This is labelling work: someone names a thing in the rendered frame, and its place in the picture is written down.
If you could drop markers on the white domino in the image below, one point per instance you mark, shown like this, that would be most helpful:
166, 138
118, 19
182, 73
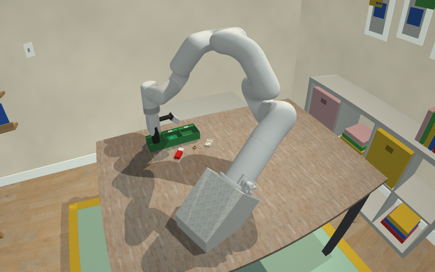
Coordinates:
209, 142

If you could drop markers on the green rack of bins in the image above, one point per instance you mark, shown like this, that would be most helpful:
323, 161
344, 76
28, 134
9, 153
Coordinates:
185, 134

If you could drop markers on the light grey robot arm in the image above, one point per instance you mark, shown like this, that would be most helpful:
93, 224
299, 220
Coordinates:
259, 87

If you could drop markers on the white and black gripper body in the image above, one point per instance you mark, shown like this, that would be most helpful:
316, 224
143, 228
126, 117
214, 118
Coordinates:
152, 121

